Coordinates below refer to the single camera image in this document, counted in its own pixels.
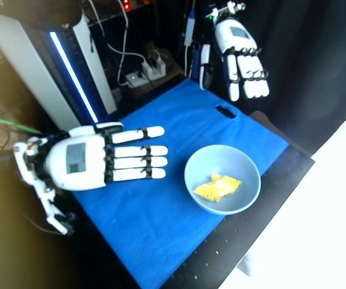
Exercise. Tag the light blue bowl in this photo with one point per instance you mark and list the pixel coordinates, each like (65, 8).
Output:
(221, 159)

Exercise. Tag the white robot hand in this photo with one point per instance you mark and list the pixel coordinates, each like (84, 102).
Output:
(70, 162)
(231, 34)

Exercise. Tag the white tower with blue light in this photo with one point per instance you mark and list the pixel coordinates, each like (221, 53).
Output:
(25, 60)

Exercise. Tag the white power adapter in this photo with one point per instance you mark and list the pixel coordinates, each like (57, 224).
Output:
(135, 79)

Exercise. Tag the white power strip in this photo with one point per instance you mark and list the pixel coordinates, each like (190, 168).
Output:
(154, 68)

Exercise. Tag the white panel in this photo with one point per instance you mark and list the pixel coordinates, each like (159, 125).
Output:
(326, 210)

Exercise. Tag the dark rounded cover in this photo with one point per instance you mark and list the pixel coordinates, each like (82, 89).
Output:
(40, 12)

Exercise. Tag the bag of yellow beads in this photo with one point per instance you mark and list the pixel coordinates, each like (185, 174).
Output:
(218, 188)

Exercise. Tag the brown board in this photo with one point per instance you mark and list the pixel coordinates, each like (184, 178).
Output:
(269, 120)

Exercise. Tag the blue cloth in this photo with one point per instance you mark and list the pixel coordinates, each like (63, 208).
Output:
(160, 228)

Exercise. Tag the black curtain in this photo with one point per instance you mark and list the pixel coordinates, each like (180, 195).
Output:
(311, 60)

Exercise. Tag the hanging white adapter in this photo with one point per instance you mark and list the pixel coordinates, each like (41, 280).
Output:
(189, 31)

